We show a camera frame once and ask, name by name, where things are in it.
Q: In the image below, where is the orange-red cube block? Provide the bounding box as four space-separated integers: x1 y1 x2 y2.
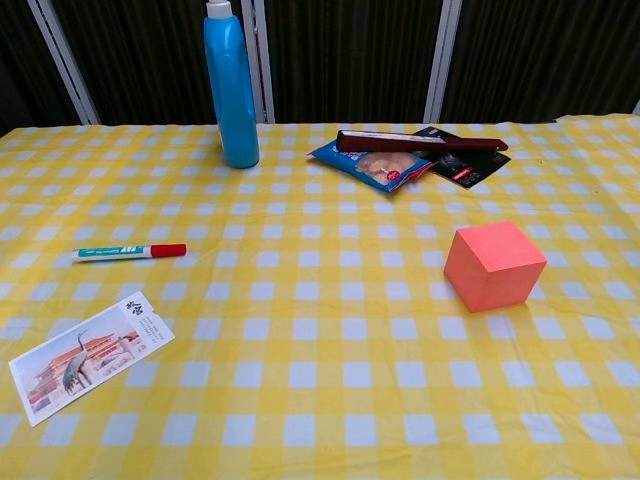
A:
443 220 548 314

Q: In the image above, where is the white marker pen red cap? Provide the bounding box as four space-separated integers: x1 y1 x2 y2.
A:
71 243 188 263

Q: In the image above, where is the blue snack bag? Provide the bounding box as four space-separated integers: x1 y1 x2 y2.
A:
306 138 435 195

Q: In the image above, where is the yellow white checked tablecloth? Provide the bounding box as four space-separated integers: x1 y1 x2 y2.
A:
0 113 640 480

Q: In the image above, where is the blue detergent bottle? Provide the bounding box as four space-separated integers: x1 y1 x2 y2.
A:
203 0 261 169

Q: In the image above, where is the black red product package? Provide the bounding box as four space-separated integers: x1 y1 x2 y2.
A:
412 125 512 191

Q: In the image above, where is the palace picture postcard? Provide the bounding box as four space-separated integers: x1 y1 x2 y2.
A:
8 291 176 428

